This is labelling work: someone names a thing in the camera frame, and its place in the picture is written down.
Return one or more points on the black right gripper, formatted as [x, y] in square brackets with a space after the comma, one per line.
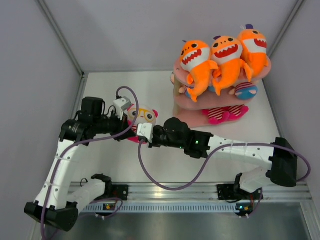
[154, 144]

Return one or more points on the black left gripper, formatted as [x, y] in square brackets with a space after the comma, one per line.
[120, 125]

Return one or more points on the white pink glasses plush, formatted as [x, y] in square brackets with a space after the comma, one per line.
[144, 115]

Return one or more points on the orange shark plush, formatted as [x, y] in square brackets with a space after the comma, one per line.
[195, 58]
[226, 51]
[254, 53]

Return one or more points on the doll plush striped shirt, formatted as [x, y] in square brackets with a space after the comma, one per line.
[244, 91]

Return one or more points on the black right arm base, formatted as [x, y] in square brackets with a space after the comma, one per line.
[226, 193]

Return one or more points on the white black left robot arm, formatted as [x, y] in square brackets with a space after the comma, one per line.
[54, 206]

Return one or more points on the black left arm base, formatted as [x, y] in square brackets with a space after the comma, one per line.
[120, 191]

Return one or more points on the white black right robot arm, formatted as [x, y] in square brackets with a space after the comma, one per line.
[276, 163]

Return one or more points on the blue doll plush on shelf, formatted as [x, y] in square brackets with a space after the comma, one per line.
[184, 88]

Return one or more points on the pink striped plush on shelf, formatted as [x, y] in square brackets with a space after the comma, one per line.
[216, 116]

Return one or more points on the pink three-tier shelf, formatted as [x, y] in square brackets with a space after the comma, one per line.
[191, 112]

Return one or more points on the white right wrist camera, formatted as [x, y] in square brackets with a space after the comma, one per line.
[144, 132]

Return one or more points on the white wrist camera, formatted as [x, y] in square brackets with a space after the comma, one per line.
[121, 105]
[144, 132]

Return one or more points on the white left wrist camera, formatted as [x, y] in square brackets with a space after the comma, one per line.
[121, 105]

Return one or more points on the aluminium mounting rail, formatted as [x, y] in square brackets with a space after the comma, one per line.
[208, 191]

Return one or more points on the white slotted cable duct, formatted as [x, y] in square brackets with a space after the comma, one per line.
[134, 207]

